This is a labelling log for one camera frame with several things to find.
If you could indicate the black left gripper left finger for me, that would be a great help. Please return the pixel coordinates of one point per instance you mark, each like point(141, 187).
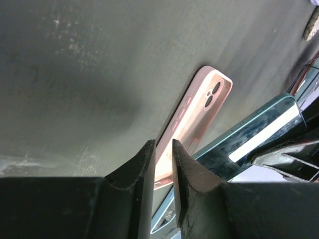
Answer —
point(117, 206)

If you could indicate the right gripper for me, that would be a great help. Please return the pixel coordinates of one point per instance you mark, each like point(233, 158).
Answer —
point(297, 159)

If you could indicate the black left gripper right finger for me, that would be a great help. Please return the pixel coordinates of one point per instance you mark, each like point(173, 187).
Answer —
point(208, 207)

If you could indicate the teal-edged black phone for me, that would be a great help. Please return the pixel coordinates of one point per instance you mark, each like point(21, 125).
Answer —
point(229, 155)

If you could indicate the pink phone case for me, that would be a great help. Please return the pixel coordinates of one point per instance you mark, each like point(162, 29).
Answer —
point(199, 106)

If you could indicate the light blue phone case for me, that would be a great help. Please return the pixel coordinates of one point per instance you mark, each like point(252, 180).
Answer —
point(163, 224)

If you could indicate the speckled oval dish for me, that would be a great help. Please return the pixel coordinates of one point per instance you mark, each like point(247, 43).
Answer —
point(312, 26)

